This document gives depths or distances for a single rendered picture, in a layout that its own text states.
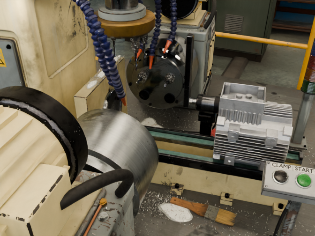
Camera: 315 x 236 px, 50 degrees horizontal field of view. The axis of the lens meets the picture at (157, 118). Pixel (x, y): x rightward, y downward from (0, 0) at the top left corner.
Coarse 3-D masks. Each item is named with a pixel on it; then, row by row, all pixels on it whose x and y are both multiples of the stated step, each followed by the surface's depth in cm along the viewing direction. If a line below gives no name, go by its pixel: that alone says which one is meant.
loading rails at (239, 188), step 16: (160, 128) 118; (160, 144) 117; (176, 144) 115; (192, 144) 113; (208, 144) 112; (160, 160) 107; (176, 160) 105; (192, 160) 104; (208, 160) 105; (288, 160) 106; (160, 176) 111; (176, 176) 109; (192, 176) 107; (208, 176) 105; (224, 176) 104; (240, 176) 102; (256, 176) 100; (176, 192) 108; (208, 192) 109; (224, 192) 107; (240, 192) 105; (256, 192) 103; (272, 208) 104
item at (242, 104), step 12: (240, 84) 99; (228, 96) 99; (240, 96) 95; (252, 96) 97; (264, 96) 93; (228, 108) 93; (240, 108) 92; (252, 108) 91; (240, 120) 94; (252, 120) 93
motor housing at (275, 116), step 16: (272, 112) 94; (288, 112) 93; (224, 128) 95; (240, 128) 94; (256, 128) 93; (272, 128) 92; (224, 144) 95; (240, 144) 94; (256, 144) 93; (288, 144) 90; (240, 160) 97; (256, 160) 96; (272, 160) 94
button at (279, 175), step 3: (276, 171) 78; (279, 171) 77; (282, 171) 77; (276, 174) 77; (279, 174) 77; (282, 174) 77; (285, 174) 77; (276, 177) 77; (279, 177) 77; (282, 177) 77; (285, 177) 76; (276, 180) 77; (279, 180) 76; (282, 180) 76; (285, 180) 76
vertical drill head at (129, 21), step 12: (108, 0) 88; (120, 0) 86; (132, 0) 88; (96, 12) 95; (108, 12) 87; (120, 12) 87; (132, 12) 87; (144, 12) 90; (108, 24) 86; (120, 24) 86; (132, 24) 86; (144, 24) 88; (108, 36) 88; (120, 36) 87; (132, 36) 88; (144, 36) 97; (132, 48) 92; (144, 48) 100
